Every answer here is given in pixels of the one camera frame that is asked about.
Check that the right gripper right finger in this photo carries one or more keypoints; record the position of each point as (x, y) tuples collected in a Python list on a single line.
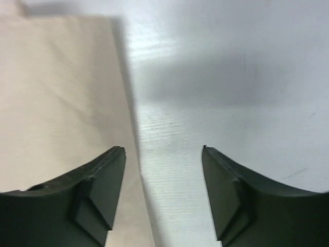
[(250, 209)]

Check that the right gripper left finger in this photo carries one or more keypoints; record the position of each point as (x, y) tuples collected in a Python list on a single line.
[(75, 209)]

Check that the beige cloth kit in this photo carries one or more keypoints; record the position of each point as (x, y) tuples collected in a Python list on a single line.
[(64, 102)]

